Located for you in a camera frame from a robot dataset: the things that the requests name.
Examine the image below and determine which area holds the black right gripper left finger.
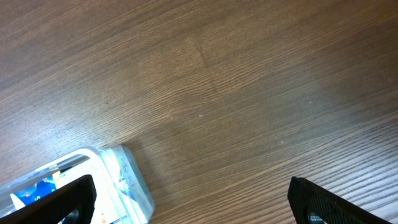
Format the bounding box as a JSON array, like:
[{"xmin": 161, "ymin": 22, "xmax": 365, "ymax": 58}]
[{"xmin": 1, "ymin": 174, "xmax": 96, "ymax": 224}]

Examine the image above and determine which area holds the white medicine box in container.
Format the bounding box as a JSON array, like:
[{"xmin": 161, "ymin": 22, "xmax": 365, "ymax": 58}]
[{"xmin": 52, "ymin": 163, "xmax": 123, "ymax": 224}]

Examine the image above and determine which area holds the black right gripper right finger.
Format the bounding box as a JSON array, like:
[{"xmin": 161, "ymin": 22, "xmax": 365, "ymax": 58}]
[{"xmin": 287, "ymin": 177, "xmax": 391, "ymax": 224}]

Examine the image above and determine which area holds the blue VapoDrops lozenge box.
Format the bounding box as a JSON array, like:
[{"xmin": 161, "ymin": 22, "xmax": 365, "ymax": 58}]
[{"xmin": 10, "ymin": 176, "xmax": 57, "ymax": 210}]

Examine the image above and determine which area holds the clear plastic container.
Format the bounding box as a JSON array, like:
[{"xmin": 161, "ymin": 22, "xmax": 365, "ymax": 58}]
[{"xmin": 1, "ymin": 146, "xmax": 155, "ymax": 224}]

